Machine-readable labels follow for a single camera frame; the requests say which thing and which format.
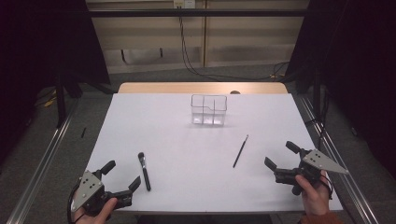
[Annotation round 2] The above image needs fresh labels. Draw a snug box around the black wall cable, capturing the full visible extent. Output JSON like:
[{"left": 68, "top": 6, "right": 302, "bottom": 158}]
[{"left": 178, "top": 15, "right": 290, "bottom": 82}]

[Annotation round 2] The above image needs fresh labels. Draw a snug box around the clear plastic organizer box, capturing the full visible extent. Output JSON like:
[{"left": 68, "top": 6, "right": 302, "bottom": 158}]
[{"left": 191, "top": 93, "right": 228, "bottom": 127}]

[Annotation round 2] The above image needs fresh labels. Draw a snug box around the white wall socket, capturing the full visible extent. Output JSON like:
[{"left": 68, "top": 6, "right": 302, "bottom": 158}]
[{"left": 173, "top": 0, "right": 197, "bottom": 9}]

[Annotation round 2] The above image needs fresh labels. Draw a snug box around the black metal stand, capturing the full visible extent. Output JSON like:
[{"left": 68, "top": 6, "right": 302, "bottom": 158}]
[
  {"left": 312, "top": 66, "right": 322, "bottom": 120},
  {"left": 55, "top": 74, "right": 68, "bottom": 129}
]

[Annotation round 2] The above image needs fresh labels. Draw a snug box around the aluminium rail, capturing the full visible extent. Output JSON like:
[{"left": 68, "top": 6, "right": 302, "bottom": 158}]
[
  {"left": 6, "top": 98, "right": 79, "bottom": 224},
  {"left": 298, "top": 95, "right": 380, "bottom": 224}
]

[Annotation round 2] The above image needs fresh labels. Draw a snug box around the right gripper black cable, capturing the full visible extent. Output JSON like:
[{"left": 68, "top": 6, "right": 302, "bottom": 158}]
[{"left": 318, "top": 174, "right": 334, "bottom": 201}]

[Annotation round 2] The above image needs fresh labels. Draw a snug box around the person's left hand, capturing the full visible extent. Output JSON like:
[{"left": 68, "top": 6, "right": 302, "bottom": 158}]
[{"left": 74, "top": 197, "right": 119, "bottom": 224}]

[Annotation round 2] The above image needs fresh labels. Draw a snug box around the person's right hand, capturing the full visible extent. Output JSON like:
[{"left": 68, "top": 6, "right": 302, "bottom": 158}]
[{"left": 294, "top": 170, "right": 331, "bottom": 217}]

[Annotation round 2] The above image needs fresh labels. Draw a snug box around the black horizontal frame bar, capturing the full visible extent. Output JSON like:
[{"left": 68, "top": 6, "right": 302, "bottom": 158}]
[{"left": 88, "top": 8, "right": 310, "bottom": 19}]

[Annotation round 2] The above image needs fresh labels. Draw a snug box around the black curtain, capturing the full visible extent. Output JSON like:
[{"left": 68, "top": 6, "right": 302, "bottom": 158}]
[
  {"left": 284, "top": 0, "right": 396, "bottom": 175},
  {"left": 0, "top": 0, "right": 110, "bottom": 162}
]

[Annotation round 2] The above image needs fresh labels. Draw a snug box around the thin black eyeliner brush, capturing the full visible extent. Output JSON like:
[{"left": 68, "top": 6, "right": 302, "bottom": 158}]
[{"left": 233, "top": 134, "right": 249, "bottom": 169}]

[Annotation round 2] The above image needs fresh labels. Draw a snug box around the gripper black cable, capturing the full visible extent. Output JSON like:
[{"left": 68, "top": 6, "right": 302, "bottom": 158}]
[
  {"left": 318, "top": 174, "right": 334, "bottom": 201},
  {"left": 66, "top": 181, "right": 87, "bottom": 224}
]

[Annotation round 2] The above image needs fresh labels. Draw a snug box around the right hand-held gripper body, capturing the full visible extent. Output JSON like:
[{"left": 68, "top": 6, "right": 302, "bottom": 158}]
[{"left": 274, "top": 148, "right": 349, "bottom": 196}]

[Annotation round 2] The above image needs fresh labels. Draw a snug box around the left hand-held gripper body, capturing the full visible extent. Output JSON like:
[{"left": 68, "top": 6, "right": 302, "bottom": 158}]
[{"left": 70, "top": 169, "right": 134, "bottom": 218}]

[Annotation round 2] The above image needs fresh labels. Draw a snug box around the black makeup brush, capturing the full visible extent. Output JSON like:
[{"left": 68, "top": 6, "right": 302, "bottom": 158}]
[{"left": 137, "top": 151, "right": 152, "bottom": 192}]

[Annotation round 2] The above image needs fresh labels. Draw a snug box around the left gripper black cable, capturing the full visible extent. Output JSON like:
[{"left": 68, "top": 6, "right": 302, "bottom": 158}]
[{"left": 66, "top": 181, "right": 87, "bottom": 224}]

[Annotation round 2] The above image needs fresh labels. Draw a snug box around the white table sheet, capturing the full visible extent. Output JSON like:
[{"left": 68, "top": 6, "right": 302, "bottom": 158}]
[{"left": 69, "top": 92, "right": 344, "bottom": 215}]

